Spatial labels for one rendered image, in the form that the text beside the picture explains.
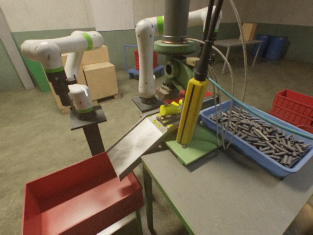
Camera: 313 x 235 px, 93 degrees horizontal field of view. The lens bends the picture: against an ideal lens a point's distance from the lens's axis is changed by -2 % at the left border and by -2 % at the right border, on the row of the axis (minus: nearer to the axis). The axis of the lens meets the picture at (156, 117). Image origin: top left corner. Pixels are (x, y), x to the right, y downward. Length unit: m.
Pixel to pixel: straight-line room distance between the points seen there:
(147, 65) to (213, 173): 0.78
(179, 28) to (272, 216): 0.88
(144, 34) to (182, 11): 0.33
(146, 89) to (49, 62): 0.60
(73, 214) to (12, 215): 1.05
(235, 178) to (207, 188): 0.16
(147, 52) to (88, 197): 1.07
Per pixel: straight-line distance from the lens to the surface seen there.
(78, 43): 1.17
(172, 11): 0.81
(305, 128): 3.03
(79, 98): 1.21
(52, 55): 0.92
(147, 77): 1.13
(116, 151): 1.06
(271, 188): 0.91
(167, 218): 1.73
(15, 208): 2.26
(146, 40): 1.07
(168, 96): 0.89
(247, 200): 0.82
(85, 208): 1.25
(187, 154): 0.83
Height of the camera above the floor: 1.60
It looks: 34 degrees down
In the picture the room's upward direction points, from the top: straight up
